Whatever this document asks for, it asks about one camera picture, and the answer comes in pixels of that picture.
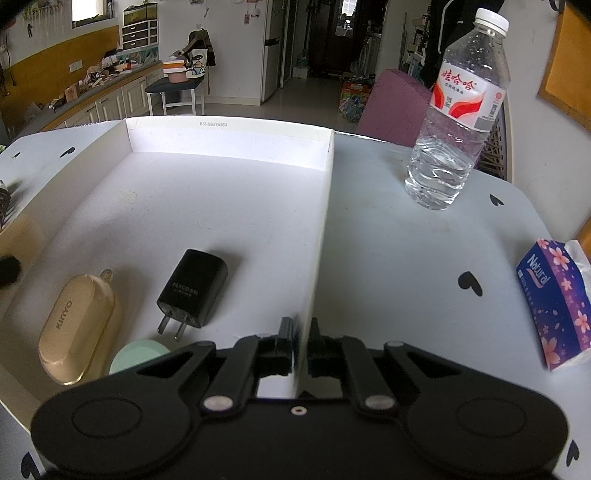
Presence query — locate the drawer organizer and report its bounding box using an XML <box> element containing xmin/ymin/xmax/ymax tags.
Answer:
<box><xmin>121</xmin><ymin>2</ymin><xmax>160</xmax><ymax>49</ymax></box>

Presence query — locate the mint green round disc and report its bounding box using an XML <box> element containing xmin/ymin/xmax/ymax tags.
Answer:
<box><xmin>109</xmin><ymin>339</ymin><xmax>171</xmax><ymax>376</ymax></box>

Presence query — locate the cork board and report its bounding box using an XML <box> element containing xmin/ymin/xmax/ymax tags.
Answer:
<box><xmin>536</xmin><ymin>7</ymin><xmax>591</xmax><ymax>123</ymax></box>

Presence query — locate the white cardboard box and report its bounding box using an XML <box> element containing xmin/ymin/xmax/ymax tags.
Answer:
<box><xmin>0</xmin><ymin>116</ymin><xmax>335</xmax><ymax>416</ymax></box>

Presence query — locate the cream cabinet row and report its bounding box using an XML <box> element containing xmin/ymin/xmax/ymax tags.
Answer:
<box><xmin>9</xmin><ymin>60</ymin><xmax>163</xmax><ymax>139</ymax></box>

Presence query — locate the black jacket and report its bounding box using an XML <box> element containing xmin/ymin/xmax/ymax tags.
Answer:
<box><xmin>422</xmin><ymin>0</ymin><xmax>504</xmax><ymax>88</ymax></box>

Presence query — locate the wicker chair back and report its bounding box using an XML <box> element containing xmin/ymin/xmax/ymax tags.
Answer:
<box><xmin>480</xmin><ymin>108</ymin><xmax>509</xmax><ymax>181</ymax></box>

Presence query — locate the colourful floor bag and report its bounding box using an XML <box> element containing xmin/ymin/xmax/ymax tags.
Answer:
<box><xmin>339</xmin><ymin>76</ymin><xmax>376</xmax><ymax>123</ymax></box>

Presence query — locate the window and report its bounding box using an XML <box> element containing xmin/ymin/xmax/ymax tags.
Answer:
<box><xmin>71</xmin><ymin>0</ymin><xmax>113</xmax><ymax>26</ymax></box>

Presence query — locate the bag with dark cloth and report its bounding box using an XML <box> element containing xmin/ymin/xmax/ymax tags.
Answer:
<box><xmin>182</xmin><ymin>30</ymin><xmax>216</xmax><ymax>77</ymax></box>

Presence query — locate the clear water bottle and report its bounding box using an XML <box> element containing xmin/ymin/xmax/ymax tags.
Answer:
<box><xmin>405</xmin><ymin>8</ymin><xmax>511</xmax><ymax>212</ymax></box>

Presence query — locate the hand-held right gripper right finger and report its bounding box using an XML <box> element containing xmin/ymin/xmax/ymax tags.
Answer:
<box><xmin>307</xmin><ymin>316</ymin><xmax>467</xmax><ymax>411</ymax></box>

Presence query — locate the dark topped stool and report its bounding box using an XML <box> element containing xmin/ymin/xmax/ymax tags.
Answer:
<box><xmin>145</xmin><ymin>76</ymin><xmax>206</xmax><ymax>116</ymax></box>

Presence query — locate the pink pot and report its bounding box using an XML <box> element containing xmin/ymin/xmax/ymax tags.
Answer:
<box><xmin>163</xmin><ymin>58</ymin><xmax>189</xmax><ymax>84</ymax></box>

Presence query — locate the countertop clutter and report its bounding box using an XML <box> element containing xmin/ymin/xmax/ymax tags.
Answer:
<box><xmin>46</xmin><ymin>51</ymin><xmax>139</xmax><ymax>109</ymax></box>

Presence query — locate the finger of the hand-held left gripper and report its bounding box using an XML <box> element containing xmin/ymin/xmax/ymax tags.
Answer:
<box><xmin>0</xmin><ymin>256</ymin><xmax>21</xmax><ymax>289</ymax></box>

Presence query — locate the pink chair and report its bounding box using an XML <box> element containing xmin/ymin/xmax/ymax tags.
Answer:
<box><xmin>358</xmin><ymin>69</ymin><xmax>435</xmax><ymax>148</ymax></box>

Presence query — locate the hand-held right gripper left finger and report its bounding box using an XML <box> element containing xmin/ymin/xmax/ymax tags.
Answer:
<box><xmin>136</xmin><ymin>316</ymin><xmax>296</xmax><ymax>414</ymax></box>

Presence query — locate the beige earbuds case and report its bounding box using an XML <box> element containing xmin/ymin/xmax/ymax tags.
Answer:
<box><xmin>38</xmin><ymin>270</ymin><xmax>122</xmax><ymax>386</ymax></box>

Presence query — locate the black power adapter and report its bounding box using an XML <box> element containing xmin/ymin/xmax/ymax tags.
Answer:
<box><xmin>156</xmin><ymin>249</ymin><xmax>229</xmax><ymax>342</ymax></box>

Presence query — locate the purple floral tissue pack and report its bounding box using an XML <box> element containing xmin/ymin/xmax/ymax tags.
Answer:
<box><xmin>516</xmin><ymin>239</ymin><xmax>591</xmax><ymax>371</ymax></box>

